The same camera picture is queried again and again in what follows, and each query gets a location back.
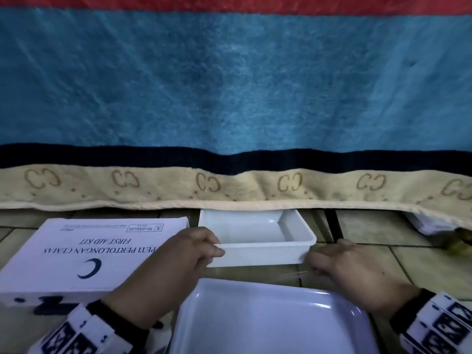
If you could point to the person's right hand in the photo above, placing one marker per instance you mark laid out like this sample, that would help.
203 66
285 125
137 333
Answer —
361 276

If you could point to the person's left hand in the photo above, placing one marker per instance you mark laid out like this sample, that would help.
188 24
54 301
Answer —
158 280

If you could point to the person's left fingers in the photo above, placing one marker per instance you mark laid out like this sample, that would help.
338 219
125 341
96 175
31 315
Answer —
202 244

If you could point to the person's right fingers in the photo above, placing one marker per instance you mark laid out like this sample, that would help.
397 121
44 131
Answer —
326 259

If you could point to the small white plastic tray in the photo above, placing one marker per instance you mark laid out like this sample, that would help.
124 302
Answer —
254 232

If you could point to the large white plastic tray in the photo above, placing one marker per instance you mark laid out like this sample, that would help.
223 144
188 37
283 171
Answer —
269 320

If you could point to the white object under rug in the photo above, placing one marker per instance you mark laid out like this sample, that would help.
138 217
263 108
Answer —
431 223

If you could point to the white first aid kit box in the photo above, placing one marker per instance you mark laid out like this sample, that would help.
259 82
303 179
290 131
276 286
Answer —
73 254

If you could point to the white marker-patterned right wrist band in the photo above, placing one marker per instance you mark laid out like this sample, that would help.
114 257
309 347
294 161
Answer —
438 324

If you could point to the white marker-patterned wrist band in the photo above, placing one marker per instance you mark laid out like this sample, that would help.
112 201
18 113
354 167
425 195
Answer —
438 324
92 331

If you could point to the white marker-patterned left wrist band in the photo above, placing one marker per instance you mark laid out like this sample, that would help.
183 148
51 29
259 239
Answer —
92 331

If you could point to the blue rug with beige border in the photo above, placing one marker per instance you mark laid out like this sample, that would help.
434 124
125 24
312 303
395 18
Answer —
228 92

